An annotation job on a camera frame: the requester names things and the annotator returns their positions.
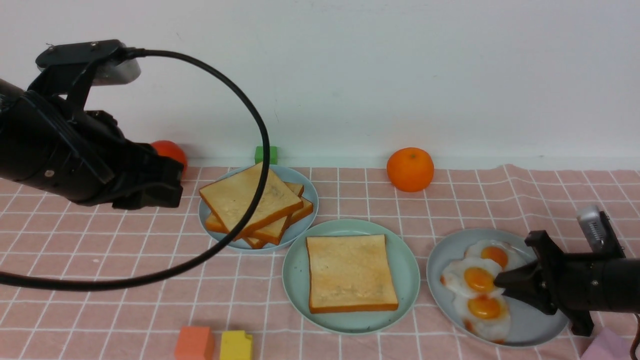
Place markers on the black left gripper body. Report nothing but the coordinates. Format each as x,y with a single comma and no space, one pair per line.
53,146

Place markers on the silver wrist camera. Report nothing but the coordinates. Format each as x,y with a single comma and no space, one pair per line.
103,62
599,233

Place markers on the green foam cube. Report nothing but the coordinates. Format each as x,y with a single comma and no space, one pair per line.
259,155

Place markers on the yellow foam cube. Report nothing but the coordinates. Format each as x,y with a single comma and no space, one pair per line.
236,345

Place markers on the blue-grey egg plate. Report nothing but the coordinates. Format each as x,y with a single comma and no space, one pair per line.
529,327

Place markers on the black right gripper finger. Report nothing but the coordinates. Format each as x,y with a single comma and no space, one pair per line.
525,284

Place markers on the orange fruit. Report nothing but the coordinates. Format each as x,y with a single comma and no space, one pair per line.
410,169

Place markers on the pink checkered tablecloth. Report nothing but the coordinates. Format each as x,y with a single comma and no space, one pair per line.
44,235

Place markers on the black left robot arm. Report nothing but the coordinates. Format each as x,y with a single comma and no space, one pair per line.
7,95

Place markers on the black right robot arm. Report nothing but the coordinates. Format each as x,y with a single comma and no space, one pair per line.
620,286

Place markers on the fried egg back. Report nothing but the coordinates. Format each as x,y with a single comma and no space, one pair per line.
504,254

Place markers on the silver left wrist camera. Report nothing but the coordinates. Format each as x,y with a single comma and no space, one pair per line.
103,62

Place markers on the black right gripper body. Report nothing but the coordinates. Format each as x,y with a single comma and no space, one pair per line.
572,280

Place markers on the mint green centre plate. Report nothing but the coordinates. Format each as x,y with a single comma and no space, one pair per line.
405,274

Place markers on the fried egg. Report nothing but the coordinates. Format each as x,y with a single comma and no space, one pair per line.
504,254
472,277
485,317

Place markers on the pink foam cube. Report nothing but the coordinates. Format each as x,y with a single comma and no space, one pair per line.
607,345

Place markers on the toast slice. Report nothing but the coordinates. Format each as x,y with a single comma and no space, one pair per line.
273,232
255,243
229,198
350,273

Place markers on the fried egg front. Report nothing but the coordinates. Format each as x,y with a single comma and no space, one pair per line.
485,317

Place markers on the orange foam cube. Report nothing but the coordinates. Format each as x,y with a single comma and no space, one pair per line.
195,343

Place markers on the red persimmon fruit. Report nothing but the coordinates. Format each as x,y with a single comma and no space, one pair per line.
166,148

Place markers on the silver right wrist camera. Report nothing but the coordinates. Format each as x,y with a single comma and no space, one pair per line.
599,233

